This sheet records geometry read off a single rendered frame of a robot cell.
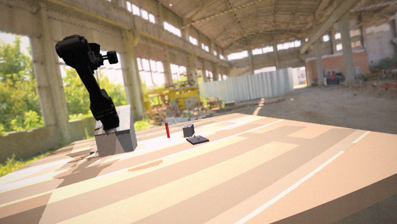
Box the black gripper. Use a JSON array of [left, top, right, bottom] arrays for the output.
[[95, 51, 119, 68]]

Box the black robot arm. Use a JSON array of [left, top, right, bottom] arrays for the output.
[[55, 34, 120, 130]]

